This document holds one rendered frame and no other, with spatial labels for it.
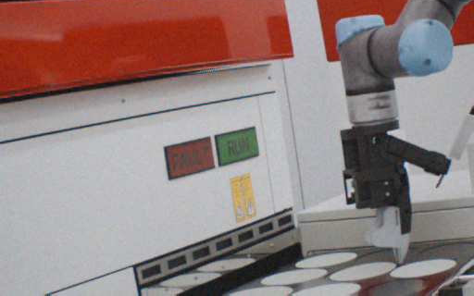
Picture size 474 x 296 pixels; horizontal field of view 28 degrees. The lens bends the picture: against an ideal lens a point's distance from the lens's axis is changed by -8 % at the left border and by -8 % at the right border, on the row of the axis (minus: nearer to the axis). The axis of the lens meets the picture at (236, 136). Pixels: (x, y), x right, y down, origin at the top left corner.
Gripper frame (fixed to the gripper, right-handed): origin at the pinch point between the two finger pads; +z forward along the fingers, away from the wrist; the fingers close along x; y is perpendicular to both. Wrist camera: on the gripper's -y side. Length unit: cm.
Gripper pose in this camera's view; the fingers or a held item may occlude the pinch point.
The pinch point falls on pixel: (403, 253)
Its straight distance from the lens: 145.5
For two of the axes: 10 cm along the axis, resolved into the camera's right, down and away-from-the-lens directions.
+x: 1.7, 0.3, -9.9
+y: -9.7, 1.6, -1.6
